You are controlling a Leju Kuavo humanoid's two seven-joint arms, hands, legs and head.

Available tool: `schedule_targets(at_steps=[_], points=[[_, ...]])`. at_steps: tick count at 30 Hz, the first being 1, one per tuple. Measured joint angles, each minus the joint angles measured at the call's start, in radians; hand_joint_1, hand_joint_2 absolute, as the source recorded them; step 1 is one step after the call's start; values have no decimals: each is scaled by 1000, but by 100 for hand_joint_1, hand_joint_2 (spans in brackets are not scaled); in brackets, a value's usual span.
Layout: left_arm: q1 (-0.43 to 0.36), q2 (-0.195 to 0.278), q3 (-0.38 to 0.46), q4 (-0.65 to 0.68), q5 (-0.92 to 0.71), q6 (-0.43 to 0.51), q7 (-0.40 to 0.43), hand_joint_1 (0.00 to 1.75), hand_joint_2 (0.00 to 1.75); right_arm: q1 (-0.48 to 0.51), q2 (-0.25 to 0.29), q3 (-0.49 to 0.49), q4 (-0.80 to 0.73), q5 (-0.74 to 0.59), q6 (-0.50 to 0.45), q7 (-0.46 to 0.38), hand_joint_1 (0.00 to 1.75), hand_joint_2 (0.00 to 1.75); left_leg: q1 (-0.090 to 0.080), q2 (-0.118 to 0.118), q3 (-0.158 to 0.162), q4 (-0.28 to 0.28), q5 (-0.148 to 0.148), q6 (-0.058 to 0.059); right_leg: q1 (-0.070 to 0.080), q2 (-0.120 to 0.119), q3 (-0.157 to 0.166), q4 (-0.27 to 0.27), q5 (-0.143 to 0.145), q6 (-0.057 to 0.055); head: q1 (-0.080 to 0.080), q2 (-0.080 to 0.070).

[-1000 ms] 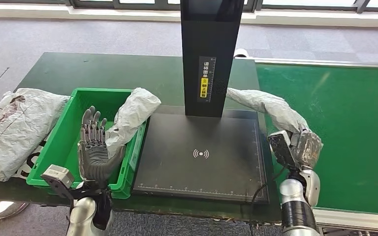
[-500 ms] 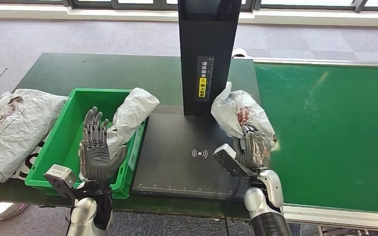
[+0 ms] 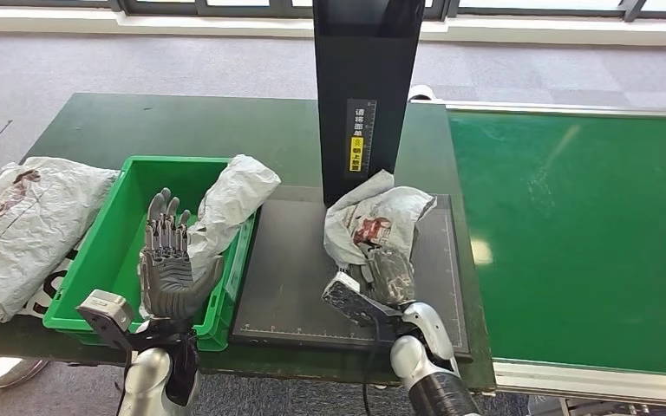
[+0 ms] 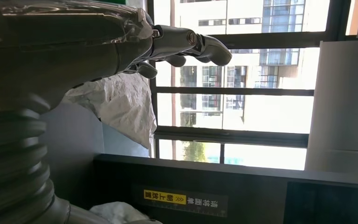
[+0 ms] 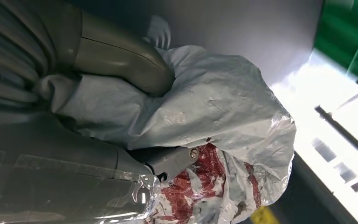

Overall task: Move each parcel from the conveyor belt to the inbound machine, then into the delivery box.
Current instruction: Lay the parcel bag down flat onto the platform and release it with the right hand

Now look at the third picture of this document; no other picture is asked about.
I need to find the plain grey parcel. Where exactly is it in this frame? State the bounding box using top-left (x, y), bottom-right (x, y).
top-left (137, 153), bottom-right (281, 317)

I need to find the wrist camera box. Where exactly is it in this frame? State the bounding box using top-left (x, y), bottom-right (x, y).
top-left (75, 289), bottom-right (136, 353)
top-left (320, 271), bottom-right (406, 329)

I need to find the black yellow ruler label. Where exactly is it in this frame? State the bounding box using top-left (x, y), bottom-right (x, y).
top-left (344, 98), bottom-right (378, 179)

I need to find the large grey black-print parcel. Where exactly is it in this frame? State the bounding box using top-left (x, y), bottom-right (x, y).
top-left (0, 156), bottom-right (121, 324)

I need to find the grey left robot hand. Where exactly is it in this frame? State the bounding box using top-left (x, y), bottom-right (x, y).
top-left (138, 188), bottom-right (226, 321)

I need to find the round chrome base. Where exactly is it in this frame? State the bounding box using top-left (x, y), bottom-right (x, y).
top-left (0, 354), bottom-right (49, 390)

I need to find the dark green table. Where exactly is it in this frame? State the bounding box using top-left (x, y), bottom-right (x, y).
top-left (0, 93), bottom-right (498, 394)

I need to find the grey parcel with red print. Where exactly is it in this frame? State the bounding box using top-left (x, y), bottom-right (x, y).
top-left (323, 169), bottom-right (438, 271)

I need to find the green plastic crate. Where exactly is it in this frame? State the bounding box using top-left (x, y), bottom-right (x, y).
top-left (42, 154), bottom-right (259, 353)

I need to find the green conveyor belt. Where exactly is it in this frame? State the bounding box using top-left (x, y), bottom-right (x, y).
top-left (447, 110), bottom-right (666, 377)

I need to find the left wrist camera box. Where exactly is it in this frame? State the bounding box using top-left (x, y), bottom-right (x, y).
top-left (75, 289), bottom-right (136, 353)

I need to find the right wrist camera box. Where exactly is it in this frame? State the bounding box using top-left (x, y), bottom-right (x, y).
top-left (320, 271), bottom-right (406, 329)

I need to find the black inbound scanner machine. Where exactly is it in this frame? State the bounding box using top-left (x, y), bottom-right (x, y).
top-left (229, 0), bottom-right (473, 361)

